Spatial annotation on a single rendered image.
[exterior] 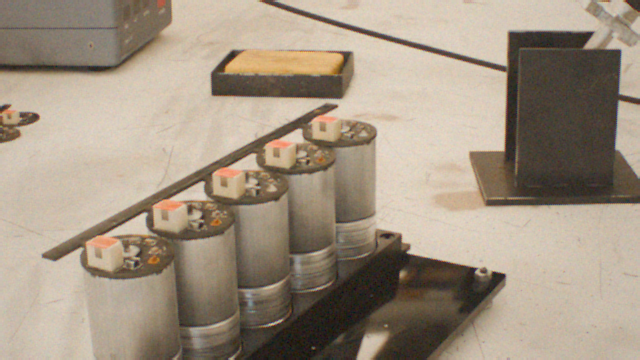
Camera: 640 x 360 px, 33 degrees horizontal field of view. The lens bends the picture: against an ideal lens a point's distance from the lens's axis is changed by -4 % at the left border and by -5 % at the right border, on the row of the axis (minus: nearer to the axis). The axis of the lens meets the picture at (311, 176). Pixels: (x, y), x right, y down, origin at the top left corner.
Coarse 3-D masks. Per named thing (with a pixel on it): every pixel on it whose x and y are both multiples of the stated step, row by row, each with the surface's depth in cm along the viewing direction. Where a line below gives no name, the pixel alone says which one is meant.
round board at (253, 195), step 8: (256, 176) 34; (264, 176) 34; (272, 176) 34; (280, 176) 34; (208, 184) 34; (264, 184) 33; (272, 184) 33; (280, 184) 33; (288, 184) 33; (208, 192) 33; (248, 192) 33; (256, 192) 33; (264, 192) 33; (272, 192) 33; (280, 192) 33; (216, 200) 33; (224, 200) 32; (232, 200) 32; (240, 200) 32; (248, 200) 32; (256, 200) 32; (264, 200) 32
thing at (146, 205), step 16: (320, 112) 40; (288, 128) 38; (256, 144) 37; (224, 160) 35; (192, 176) 34; (208, 176) 34; (160, 192) 33; (176, 192) 33; (128, 208) 32; (144, 208) 32; (112, 224) 31; (80, 240) 30; (48, 256) 29
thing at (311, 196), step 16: (320, 160) 35; (288, 176) 35; (304, 176) 35; (320, 176) 35; (288, 192) 35; (304, 192) 35; (320, 192) 35; (288, 208) 35; (304, 208) 35; (320, 208) 35; (288, 224) 35; (304, 224) 35; (320, 224) 35; (304, 240) 35; (320, 240) 36; (304, 256) 36; (320, 256) 36; (304, 272) 36; (320, 272) 36; (336, 272) 37; (304, 288) 36; (320, 288) 36
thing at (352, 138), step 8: (344, 120) 39; (352, 120) 39; (304, 128) 38; (312, 128) 38; (352, 128) 38; (360, 128) 38; (368, 128) 38; (304, 136) 38; (312, 136) 37; (344, 136) 37; (352, 136) 37; (360, 136) 37; (368, 136) 37; (320, 144) 37; (328, 144) 37; (336, 144) 37; (344, 144) 37; (352, 144) 37; (360, 144) 37
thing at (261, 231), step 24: (240, 216) 33; (264, 216) 33; (240, 240) 33; (264, 240) 33; (288, 240) 34; (240, 264) 33; (264, 264) 33; (288, 264) 34; (240, 288) 33; (264, 288) 33; (288, 288) 34; (240, 312) 34; (264, 312) 34; (288, 312) 34
